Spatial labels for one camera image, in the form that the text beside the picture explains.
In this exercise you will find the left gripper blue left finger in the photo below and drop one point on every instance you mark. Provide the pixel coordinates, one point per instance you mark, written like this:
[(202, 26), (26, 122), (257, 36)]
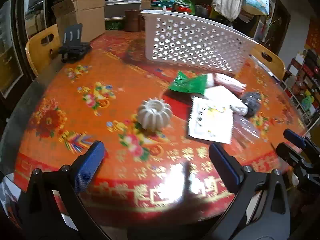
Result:
[(70, 180)]

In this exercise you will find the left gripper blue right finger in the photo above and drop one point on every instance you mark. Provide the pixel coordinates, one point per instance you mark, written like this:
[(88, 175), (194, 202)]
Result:
[(240, 181)]

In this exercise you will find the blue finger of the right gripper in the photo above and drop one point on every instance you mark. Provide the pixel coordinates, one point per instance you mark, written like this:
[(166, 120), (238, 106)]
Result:
[(303, 143), (293, 158)]

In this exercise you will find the dark knitted soft item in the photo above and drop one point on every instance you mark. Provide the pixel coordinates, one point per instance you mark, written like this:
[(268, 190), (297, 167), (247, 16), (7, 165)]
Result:
[(253, 102)]

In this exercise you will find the white printed paper packet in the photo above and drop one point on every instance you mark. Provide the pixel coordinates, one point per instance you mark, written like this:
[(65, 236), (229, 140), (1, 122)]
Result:
[(210, 121)]

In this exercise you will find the green plastic packet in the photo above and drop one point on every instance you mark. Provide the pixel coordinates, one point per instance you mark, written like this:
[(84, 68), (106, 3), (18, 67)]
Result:
[(190, 85)]

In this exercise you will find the white cloth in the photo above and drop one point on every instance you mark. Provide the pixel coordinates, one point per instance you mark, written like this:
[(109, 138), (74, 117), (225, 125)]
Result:
[(222, 95)]

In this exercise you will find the clear plastic wrapper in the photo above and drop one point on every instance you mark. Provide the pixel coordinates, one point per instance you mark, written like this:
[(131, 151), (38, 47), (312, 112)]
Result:
[(244, 132)]

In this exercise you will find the shelf with boxes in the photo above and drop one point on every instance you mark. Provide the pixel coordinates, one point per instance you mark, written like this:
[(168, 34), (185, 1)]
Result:
[(301, 84)]

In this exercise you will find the right wooden chair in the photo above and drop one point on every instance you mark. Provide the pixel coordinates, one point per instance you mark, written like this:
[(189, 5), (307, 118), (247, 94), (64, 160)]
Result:
[(272, 63)]

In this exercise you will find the wooden chair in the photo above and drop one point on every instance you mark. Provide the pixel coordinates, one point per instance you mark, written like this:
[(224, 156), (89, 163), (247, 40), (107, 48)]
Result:
[(272, 63), (42, 48)]

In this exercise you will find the red floral tablecloth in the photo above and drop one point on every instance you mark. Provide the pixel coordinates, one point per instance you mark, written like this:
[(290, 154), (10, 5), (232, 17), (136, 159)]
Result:
[(144, 174)]

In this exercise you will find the white ribbed pumpkin ornament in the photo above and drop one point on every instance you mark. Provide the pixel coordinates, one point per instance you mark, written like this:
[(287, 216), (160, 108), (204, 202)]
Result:
[(154, 114)]

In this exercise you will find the black phone stand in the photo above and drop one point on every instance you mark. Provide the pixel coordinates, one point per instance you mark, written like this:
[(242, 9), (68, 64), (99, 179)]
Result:
[(73, 48)]

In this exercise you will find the left wooden chair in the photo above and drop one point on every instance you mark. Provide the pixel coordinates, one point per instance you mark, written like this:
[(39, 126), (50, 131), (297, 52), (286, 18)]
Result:
[(42, 48)]

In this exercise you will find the white perforated plastic basket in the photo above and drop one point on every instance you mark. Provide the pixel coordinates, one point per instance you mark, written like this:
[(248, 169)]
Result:
[(177, 38)]

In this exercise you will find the brown cardboard box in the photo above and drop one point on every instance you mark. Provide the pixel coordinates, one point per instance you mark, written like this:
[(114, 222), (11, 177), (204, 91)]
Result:
[(89, 13)]

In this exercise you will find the brown ceramic cup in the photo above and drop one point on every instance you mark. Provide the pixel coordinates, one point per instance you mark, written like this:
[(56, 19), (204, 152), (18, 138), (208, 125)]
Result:
[(131, 21)]

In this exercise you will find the red wall banner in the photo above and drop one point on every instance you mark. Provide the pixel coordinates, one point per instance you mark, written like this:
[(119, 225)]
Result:
[(313, 37)]

